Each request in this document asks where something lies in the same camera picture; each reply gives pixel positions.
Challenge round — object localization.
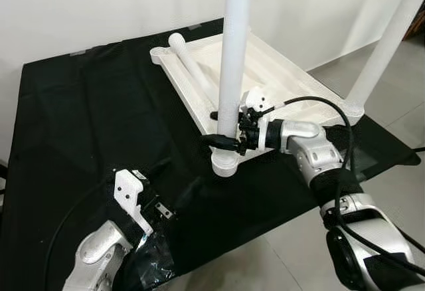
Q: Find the white plastic children table top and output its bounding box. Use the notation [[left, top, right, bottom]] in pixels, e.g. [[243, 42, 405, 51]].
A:
[[149, 31, 365, 177]]

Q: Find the black cloth mat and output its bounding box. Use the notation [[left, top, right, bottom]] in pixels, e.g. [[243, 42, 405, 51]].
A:
[[0, 17, 422, 291]]

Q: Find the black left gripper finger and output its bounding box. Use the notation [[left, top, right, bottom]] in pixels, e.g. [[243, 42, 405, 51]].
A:
[[147, 157, 175, 179], [174, 176, 204, 213]]

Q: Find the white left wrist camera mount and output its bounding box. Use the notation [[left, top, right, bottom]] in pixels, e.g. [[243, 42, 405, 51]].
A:
[[113, 169, 155, 235]]

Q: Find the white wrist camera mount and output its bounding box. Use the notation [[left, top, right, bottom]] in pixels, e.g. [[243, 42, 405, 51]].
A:
[[113, 169, 155, 235], [244, 86, 274, 152]]

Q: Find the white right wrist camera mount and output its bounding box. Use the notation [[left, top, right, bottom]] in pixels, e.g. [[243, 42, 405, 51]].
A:
[[244, 86, 274, 152]]

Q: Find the brown wooden frame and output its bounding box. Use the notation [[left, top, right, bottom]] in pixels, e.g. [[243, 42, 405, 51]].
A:
[[405, 9, 425, 39]]

